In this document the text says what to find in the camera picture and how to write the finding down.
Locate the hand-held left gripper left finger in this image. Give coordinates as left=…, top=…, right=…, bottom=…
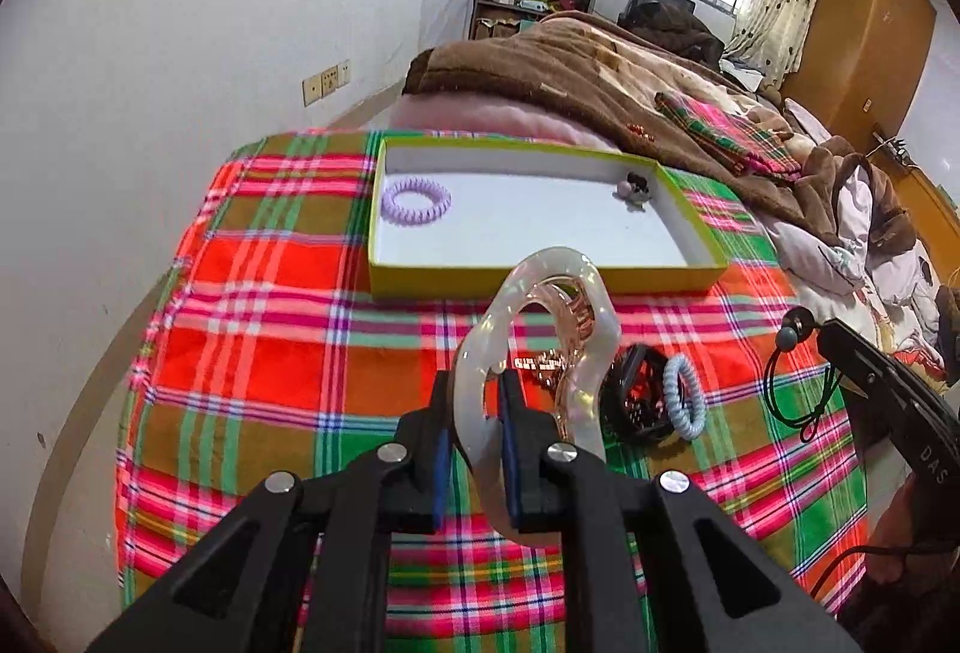
left=86, top=368, right=458, bottom=653

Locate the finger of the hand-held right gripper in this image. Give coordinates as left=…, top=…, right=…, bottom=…
left=816, top=319, right=960, bottom=496

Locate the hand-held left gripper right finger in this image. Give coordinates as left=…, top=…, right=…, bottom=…
left=499, top=368, right=863, bottom=653

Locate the translucent hair claw clip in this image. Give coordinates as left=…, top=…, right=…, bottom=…
left=452, top=245, right=622, bottom=545

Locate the gold pearl hair clip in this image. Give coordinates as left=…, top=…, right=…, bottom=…
left=513, top=353, right=575, bottom=399

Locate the black beaded hair tie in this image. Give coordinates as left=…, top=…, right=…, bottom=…
left=763, top=310, right=845, bottom=444

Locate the black smart band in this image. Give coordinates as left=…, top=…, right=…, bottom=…
left=602, top=344, right=680, bottom=448

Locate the light blue spiral hair tie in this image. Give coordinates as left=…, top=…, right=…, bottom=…
left=661, top=354, right=708, bottom=440

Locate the yellow-green shallow box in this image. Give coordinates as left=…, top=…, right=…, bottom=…
left=366, top=135, right=730, bottom=301

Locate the white rumpled bedding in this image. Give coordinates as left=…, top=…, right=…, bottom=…
left=772, top=158, right=960, bottom=384

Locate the red green plaid sheet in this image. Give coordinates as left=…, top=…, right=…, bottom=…
left=112, top=128, right=871, bottom=653

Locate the folded plaid cloth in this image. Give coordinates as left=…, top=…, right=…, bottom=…
left=654, top=92, right=803, bottom=181

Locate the wooden wardrobe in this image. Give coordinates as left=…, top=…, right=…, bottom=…
left=780, top=0, right=938, bottom=155

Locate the pink quilt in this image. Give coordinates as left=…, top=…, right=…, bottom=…
left=390, top=94, right=623, bottom=155

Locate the brown plush blanket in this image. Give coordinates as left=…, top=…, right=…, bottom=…
left=401, top=11, right=920, bottom=249

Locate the dark jacket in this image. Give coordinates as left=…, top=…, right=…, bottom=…
left=619, top=0, right=725, bottom=61

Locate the wooden shelf unit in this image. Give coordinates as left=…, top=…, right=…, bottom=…
left=469, top=0, right=602, bottom=43

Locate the black cable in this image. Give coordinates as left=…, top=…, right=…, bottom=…
left=814, top=543, right=947, bottom=598

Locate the purple spiral hair tie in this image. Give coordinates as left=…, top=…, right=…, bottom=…
left=381, top=176, right=453, bottom=226

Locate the cartoon figure hair tie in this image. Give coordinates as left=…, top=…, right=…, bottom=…
left=613, top=170, right=653, bottom=211

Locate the beige wall socket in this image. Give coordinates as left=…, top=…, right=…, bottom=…
left=301, top=60, right=353, bottom=108

